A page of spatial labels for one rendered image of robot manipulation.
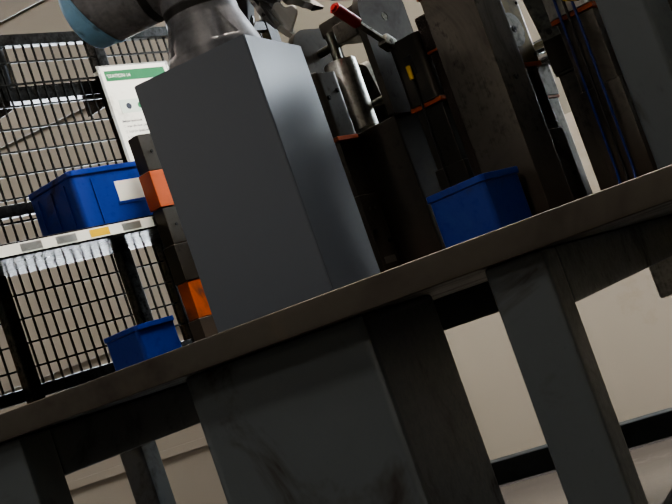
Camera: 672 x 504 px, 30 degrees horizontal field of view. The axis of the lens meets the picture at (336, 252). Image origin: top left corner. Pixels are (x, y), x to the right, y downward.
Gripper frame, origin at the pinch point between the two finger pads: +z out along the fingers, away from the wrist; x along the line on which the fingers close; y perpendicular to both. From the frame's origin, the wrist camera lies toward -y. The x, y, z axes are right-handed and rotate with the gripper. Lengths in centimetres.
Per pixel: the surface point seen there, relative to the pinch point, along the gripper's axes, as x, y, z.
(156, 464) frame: 15, -156, 31
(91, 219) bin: -18, -57, -17
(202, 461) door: 90, -234, 58
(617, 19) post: -54, 59, 32
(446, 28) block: -43, 38, 15
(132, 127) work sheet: 27, -67, -22
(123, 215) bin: -11, -57, -12
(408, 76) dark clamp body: -29.6, 19.8, 16.6
